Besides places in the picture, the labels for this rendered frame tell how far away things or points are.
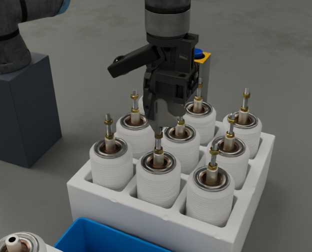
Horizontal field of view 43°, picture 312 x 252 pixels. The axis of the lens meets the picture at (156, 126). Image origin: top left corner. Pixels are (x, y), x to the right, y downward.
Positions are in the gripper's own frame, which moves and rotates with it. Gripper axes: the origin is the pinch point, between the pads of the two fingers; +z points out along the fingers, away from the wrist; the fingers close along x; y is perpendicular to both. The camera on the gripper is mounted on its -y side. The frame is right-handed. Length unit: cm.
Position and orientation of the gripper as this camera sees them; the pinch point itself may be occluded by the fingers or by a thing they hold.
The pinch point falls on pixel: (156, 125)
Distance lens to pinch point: 79.8
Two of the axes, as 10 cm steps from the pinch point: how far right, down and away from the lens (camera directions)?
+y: 9.1, 2.3, -3.4
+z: 0.0, 8.2, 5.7
